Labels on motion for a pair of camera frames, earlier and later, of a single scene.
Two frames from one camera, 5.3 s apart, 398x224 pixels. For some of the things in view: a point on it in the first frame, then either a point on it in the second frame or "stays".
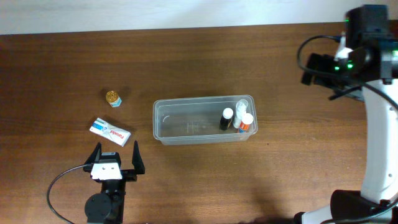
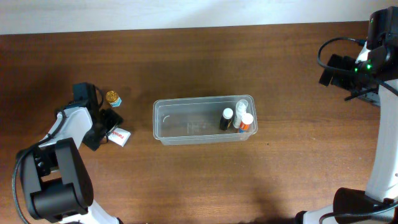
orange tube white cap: (247, 119) stays
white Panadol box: (116, 135) stays
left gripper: (130, 175) -> (104, 128)
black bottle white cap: (227, 114) stays
